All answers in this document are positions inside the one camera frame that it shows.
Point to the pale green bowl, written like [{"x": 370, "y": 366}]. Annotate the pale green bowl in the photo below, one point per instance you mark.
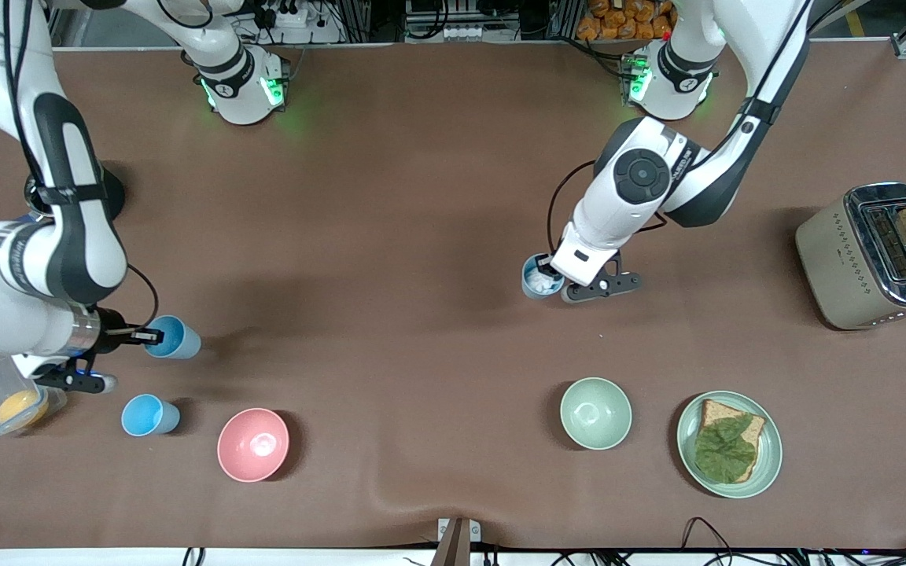
[{"x": 596, "y": 413}]

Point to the brown bread slice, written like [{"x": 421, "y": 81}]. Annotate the brown bread slice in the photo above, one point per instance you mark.
[{"x": 716, "y": 409}]

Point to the blue plastic cup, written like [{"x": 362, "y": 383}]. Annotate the blue plastic cup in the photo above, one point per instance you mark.
[
  {"x": 182, "y": 339},
  {"x": 150, "y": 415}
]

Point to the pink bowl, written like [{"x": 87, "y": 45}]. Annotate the pink bowl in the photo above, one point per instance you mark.
[{"x": 253, "y": 445}]

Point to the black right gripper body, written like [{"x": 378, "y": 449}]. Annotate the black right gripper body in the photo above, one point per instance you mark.
[{"x": 112, "y": 325}]

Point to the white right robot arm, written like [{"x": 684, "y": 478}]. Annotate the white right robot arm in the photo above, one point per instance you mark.
[{"x": 68, "y": 251}]

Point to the bag of orange snacks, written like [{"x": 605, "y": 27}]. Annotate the bag of orange snacks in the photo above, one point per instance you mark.
[{"x": 626, "y": 20}]

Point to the pale green plate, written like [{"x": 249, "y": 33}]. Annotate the pale green plate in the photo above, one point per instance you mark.
[{"x": 771, "y": 464}]

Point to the white power strip with plugs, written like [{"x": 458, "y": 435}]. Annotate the white power strip with plugs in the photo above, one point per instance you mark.
[{"x": 288, "y": 14}]

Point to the orange fruit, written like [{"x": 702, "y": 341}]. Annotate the orange fruit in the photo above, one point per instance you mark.
[{"x": 22, "y": 409}]

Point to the blue cup holding white paper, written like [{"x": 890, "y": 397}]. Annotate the blue cup holding white paper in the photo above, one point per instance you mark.
[{"x": 533, "y": 291}]

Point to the beige and chrome toaster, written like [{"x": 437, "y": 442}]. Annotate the beige and chrome toaster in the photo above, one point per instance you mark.
[{"x": 838, "y": 275}]

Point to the brown table cloth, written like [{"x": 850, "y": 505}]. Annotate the brown table cloth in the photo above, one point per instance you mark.
[{"x": 390, "y": 236}]

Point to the white socket strip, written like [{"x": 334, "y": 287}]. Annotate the white socket strip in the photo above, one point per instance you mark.
[{"x": 462, "y": 33}]

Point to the white crumpled paper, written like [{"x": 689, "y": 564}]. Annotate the white crumpled paper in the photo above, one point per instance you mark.
[{"x": 535, "y": 277}]

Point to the green lettuce leaf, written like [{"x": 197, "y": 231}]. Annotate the green lettuce leaf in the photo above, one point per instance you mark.
[{"x": 724, "y": 452}]

